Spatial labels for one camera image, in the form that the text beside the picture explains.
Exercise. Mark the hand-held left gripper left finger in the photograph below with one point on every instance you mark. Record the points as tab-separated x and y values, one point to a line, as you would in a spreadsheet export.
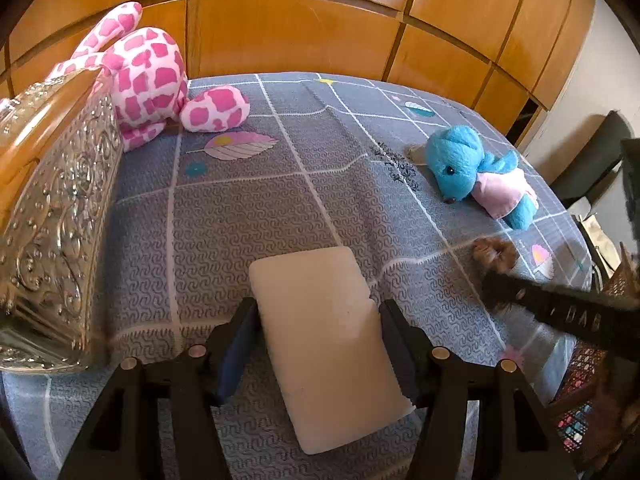
235	360

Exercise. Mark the dark grey chair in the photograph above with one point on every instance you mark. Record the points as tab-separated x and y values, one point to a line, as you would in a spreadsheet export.
595	160

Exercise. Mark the blue plush elephant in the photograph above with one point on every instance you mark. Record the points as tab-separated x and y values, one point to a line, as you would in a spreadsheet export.
455	155

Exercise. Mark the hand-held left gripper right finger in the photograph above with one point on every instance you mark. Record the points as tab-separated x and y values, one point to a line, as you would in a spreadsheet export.
400	355

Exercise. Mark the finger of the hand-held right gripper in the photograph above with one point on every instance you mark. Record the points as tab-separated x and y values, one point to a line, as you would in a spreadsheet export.
565	310

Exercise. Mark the grey checked bed sheet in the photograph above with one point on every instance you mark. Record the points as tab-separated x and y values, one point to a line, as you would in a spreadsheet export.
300	185

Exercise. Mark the white foam block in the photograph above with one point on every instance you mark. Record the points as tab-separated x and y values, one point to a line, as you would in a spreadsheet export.
325	350

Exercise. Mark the pink spotted plush toy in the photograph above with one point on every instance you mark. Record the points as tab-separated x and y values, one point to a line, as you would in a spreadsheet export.
150	75

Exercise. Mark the brown fluffy toy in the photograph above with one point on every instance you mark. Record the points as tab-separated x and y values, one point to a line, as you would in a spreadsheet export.
500	255

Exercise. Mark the wooden wardrobe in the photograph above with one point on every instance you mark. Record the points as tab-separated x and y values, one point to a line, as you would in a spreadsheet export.
300	25

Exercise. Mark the colourful patterned cloth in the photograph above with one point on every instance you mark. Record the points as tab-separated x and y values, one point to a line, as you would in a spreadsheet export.
580	410

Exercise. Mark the silver embossed tissue box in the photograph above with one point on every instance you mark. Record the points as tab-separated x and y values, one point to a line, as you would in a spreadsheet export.
60	220

